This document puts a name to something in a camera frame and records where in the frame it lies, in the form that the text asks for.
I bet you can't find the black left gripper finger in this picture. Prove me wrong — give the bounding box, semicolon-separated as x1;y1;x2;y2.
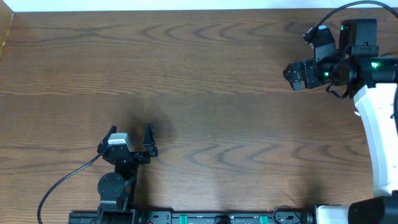
143;123;156;149
97;125;117;154

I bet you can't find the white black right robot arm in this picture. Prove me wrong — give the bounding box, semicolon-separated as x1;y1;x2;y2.
283;19;397;223

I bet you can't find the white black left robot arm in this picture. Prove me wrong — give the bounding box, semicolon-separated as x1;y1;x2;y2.
96;124;158;224

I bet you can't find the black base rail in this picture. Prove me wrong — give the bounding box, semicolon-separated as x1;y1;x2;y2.
68;205;317;224

